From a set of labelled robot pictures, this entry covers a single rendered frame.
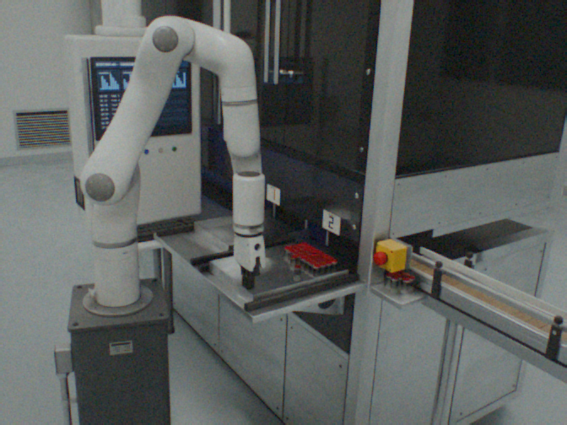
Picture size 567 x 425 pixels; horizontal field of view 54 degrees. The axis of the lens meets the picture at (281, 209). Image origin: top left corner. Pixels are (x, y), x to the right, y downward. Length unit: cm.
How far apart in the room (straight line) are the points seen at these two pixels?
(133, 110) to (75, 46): 80
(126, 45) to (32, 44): 459
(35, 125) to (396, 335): 556
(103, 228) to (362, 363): 90
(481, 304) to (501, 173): 61
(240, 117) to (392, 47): 45
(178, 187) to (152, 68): 110
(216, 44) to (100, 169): 41
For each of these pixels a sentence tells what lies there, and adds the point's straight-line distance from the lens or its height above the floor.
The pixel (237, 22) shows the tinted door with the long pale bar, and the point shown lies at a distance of 221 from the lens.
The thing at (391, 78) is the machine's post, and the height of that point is 149.
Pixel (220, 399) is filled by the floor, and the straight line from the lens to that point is 266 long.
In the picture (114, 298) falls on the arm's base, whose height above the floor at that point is 90.
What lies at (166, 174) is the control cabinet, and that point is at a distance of 236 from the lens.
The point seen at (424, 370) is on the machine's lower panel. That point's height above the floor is 46.
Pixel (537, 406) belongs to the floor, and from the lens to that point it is 294.
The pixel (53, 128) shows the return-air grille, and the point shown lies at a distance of 689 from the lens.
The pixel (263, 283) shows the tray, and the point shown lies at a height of 88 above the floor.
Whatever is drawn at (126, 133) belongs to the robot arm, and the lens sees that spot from 142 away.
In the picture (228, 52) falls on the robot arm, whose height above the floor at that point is 155.
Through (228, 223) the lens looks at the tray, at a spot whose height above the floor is 89.
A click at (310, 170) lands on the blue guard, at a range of 184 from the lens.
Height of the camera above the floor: 162
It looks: 19 degrees down
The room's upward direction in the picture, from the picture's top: 2 degrees clockwise
